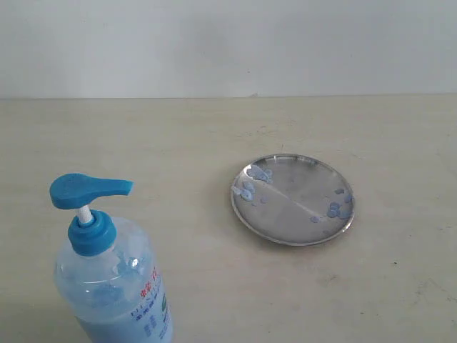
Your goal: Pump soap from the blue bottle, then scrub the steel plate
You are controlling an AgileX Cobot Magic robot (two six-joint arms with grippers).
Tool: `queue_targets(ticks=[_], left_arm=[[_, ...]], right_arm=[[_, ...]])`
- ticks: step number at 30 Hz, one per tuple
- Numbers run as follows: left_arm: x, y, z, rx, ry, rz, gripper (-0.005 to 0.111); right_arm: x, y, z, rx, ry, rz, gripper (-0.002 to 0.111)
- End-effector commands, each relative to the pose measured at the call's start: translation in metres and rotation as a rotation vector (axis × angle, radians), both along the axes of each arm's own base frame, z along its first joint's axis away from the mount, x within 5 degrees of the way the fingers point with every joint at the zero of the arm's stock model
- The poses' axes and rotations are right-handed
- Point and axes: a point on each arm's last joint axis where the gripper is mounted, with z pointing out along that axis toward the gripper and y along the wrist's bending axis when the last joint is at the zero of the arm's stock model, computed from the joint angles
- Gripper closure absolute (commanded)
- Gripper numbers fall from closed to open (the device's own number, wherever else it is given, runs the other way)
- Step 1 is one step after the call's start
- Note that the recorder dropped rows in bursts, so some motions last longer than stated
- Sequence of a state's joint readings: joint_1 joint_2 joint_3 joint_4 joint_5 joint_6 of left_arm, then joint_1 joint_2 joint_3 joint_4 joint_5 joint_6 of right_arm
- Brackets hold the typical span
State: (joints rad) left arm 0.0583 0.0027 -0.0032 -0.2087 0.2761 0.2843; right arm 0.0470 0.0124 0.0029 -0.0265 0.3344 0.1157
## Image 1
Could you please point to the blue pump soap bottle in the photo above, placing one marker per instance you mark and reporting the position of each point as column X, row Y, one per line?
column 106, row 270

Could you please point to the round stainless steel plate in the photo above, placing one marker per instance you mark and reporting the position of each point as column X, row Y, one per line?
column 292, row 199

